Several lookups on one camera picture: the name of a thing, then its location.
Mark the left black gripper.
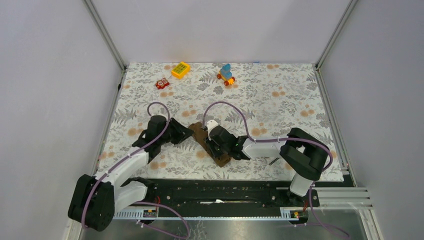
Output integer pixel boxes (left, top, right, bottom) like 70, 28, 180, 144
158, 117, 194, 145

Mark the brown cloth napkin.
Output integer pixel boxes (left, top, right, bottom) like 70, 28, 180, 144
188, 122, 232, 168

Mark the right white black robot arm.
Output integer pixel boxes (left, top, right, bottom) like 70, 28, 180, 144
203, 125, 333, 206

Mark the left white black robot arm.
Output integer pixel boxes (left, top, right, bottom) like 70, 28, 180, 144
67, 115, 194, 232

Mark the floral tablecloth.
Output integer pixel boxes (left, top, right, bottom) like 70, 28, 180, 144
97, 62, 343, 182

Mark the red toy block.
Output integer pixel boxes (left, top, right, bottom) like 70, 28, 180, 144
155, 77, 170, 90

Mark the yellow toy block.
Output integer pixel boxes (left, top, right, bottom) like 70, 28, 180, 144
171, 61, 191, 80

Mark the blue orange toy car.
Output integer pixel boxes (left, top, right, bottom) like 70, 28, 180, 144
216, 63, 236, 86

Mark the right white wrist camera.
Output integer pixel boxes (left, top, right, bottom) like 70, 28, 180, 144
205, 119, 219, 132

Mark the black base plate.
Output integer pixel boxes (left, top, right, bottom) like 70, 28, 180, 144
109, 178, 357, 218

